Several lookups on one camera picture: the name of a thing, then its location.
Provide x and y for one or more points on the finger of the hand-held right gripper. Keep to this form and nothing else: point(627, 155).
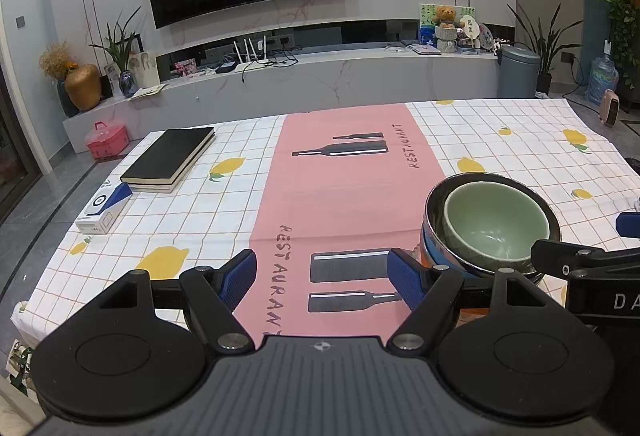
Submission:
point(560, 256)
point(629, 226)

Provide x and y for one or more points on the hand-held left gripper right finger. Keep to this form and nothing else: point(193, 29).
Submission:
point(407, 281)

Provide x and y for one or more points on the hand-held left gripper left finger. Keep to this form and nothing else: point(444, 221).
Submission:
point(237, 277)

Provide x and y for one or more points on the green ceramic bowl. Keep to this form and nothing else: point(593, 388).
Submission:
point(495, 226)

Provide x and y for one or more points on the blue steel bowl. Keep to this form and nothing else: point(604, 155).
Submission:
point(434, 208)

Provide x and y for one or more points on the checked lemon print tablecloth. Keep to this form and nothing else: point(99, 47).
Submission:
point(175, 226)

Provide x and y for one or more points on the pink space heater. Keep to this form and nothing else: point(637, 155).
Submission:
point(610, 108)

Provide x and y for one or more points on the black hardcover book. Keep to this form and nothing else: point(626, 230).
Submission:
point(170, 153)

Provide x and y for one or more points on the blue water jug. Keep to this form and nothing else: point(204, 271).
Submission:
point(601, 83)

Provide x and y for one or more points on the white and blue box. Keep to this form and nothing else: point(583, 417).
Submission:
point(102, 216)

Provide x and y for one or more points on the pink storage box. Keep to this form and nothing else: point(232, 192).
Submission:
point(106, 143)

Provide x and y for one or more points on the grey trash bin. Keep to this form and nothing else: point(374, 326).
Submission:
point(519, 73)

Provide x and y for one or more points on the potted long-leaf plant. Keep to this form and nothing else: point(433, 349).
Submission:
point(542, 51)

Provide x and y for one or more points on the loose papers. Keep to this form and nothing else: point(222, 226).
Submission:
point(147, 91)

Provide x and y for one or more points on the black set-top box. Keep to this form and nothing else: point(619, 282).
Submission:
point(226, 67)

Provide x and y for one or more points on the leafy green plant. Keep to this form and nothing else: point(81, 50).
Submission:
point(625, 16)

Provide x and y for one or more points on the white marble television console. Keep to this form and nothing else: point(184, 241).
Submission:
point(325, 83)

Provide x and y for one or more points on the pink photo card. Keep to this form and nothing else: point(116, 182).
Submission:
point(185, 67)

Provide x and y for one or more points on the blue glass vase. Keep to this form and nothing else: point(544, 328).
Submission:
point(128, 84)

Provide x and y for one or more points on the white router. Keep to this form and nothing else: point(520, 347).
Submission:
point(250, 56)

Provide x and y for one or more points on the mushroom print card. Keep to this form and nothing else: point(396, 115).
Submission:
point(145, 68)

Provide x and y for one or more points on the decorative standing plate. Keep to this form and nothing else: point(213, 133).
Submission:
point(486, 37)

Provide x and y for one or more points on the grey laptop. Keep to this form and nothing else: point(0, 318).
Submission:
point(425, 49)

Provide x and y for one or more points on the golden vase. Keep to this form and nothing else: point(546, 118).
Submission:
point(83, 88)

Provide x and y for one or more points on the dark vase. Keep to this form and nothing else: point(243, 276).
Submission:
point(66, 101)

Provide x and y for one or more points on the round white fan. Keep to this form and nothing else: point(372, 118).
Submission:
point(470, 27)

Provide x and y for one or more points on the green grass plant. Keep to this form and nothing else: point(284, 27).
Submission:
point(117, 43)

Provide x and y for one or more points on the green painting canvas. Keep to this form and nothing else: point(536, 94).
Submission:
point(465, 11)

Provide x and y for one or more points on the brown teddy bear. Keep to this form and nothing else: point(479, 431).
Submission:
point(444, 16)

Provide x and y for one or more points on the dried yellow flowers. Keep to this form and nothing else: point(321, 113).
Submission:
point(56, 60)

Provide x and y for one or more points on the small photo frame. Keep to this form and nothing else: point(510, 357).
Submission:
point(111, 78)

